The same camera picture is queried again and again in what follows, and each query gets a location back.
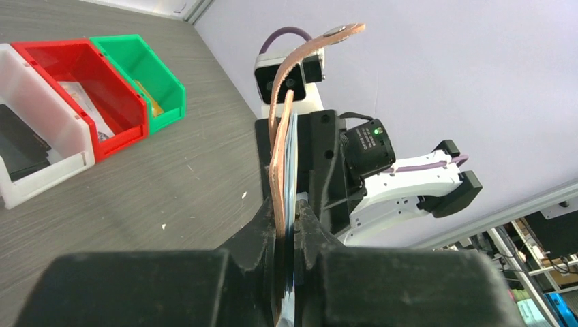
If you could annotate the black card in white bin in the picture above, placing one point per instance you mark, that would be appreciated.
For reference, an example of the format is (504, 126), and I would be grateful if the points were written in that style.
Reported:
(23, 151)

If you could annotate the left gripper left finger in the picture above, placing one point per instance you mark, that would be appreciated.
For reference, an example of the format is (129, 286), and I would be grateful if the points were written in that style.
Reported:
(231, 285)

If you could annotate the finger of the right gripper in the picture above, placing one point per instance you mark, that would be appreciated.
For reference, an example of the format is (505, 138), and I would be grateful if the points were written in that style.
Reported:
(322, 172)

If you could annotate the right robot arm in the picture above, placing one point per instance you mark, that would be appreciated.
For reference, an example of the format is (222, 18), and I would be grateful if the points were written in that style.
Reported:
(398, 190)

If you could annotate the pink leather card holder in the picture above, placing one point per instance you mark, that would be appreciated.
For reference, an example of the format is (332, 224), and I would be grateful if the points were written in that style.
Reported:
(284, 154)

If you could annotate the gold card in green bin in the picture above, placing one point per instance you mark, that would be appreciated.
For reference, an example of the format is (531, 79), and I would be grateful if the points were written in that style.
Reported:
(156, 109)

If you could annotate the green plastic bin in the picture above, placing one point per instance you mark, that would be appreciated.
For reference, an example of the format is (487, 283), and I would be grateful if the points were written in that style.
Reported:
(134, 59)

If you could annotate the card in red bin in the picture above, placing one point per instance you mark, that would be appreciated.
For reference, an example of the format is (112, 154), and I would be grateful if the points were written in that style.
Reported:
(81, 97)

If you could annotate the red plastic bin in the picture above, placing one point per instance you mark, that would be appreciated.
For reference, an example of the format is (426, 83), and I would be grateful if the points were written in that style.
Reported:
(78, 60)

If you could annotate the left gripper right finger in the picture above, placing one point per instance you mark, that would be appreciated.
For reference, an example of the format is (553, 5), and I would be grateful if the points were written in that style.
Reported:
(336, 285)

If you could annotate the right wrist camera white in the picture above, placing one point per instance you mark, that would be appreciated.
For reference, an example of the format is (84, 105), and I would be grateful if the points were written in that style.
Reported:
(302, 79)

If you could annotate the white plastic bin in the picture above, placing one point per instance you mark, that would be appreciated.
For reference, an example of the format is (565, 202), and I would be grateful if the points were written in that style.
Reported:
(48, 116)

